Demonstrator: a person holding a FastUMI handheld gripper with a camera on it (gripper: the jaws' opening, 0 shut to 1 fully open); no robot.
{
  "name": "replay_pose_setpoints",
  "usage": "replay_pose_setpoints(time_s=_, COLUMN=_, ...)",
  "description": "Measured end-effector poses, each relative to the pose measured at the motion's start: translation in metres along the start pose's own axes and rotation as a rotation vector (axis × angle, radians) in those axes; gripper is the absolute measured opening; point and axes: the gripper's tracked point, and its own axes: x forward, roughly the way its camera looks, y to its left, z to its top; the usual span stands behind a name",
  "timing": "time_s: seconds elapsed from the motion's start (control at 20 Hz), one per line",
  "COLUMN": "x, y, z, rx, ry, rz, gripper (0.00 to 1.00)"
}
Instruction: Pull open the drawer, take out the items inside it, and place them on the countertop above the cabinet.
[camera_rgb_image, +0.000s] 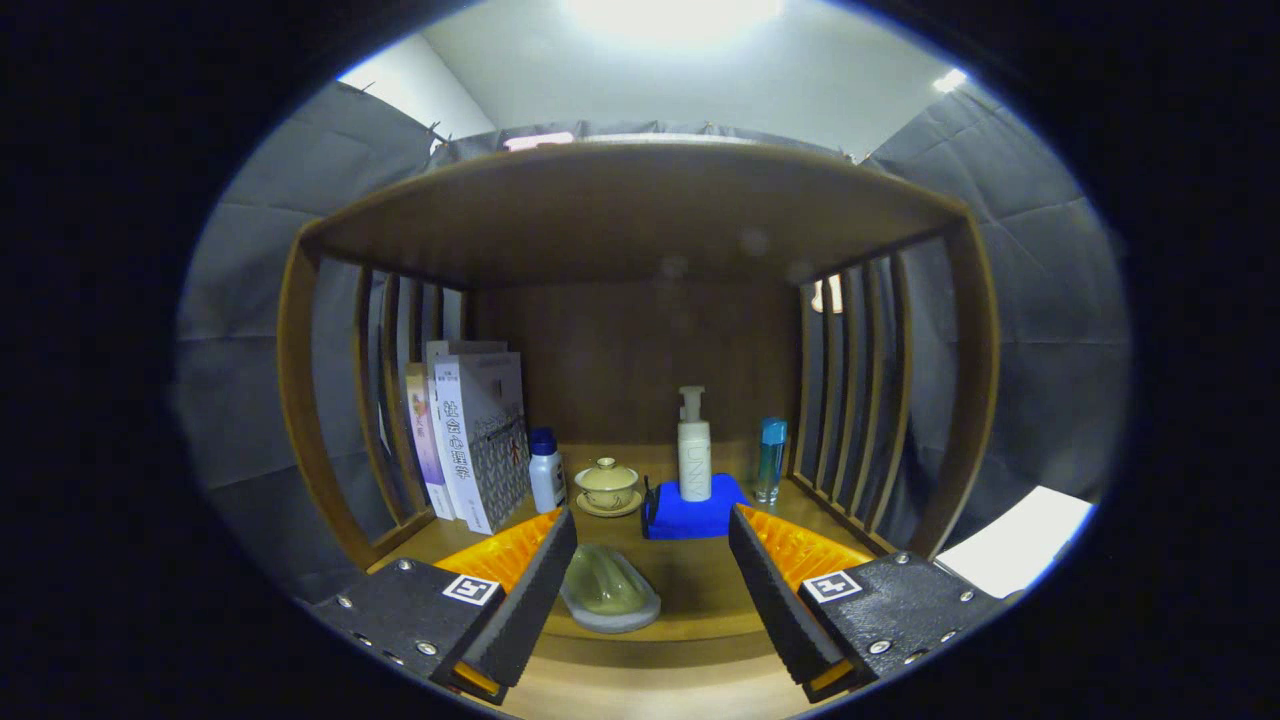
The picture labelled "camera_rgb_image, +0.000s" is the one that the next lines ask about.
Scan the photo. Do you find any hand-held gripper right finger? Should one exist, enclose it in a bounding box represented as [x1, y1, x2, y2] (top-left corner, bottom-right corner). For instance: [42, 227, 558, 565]
[727, 504, 1006, 704]

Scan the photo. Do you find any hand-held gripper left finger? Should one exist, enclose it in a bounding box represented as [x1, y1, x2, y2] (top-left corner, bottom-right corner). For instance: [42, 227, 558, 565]
[305, 506, 579, 706]

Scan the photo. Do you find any green scrub sponge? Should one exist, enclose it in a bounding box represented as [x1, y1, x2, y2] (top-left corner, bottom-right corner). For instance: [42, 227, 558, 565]
[558, 543, 663, 635]

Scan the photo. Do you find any wooden countertop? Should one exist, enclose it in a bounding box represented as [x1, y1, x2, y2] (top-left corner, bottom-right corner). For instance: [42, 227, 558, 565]
[365, 443, 901, 661]

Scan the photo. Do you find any wooden cabinet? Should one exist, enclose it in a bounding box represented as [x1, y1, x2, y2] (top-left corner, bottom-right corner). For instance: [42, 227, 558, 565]
[277, 140, 1001, 720]

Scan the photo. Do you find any white bottle blue cap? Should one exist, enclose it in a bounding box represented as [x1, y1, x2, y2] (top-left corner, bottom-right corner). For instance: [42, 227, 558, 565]
[527, 428, 568, 514]

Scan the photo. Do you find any blue folded cloth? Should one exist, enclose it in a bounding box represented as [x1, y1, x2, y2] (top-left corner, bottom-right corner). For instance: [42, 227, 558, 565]
[642, 473, 751, 541]

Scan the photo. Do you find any yellow lidded teacup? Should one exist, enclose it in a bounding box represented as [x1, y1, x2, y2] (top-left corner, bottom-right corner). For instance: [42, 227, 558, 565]
[574, 457, 644, 518]

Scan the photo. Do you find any translucent blue bottle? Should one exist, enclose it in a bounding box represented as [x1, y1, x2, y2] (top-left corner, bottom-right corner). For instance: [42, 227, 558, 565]
[755, 417, 789, 506]

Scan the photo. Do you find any thick white patterned book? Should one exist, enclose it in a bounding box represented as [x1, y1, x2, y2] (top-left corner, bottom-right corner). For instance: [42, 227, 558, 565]
[432, 352, 533, 536]

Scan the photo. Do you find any white pump bottle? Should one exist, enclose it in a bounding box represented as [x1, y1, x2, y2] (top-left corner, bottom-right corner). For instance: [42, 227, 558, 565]
[677, 386, 713, 503]

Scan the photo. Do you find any purple book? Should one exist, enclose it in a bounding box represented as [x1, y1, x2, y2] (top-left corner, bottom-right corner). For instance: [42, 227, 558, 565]
[404, 362, 456, 521]

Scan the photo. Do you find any white grey machine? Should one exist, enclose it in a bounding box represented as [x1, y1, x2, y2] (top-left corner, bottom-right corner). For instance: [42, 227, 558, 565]
[935, 485, 1096, 601]

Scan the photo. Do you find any thin white book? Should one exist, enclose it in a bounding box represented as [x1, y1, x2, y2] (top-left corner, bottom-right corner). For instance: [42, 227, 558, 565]
[425, 340, 509, 521]

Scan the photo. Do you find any black backdrop cloth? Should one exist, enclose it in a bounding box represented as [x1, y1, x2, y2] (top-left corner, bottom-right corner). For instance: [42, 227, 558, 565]
[175, 80, 1131, 601]

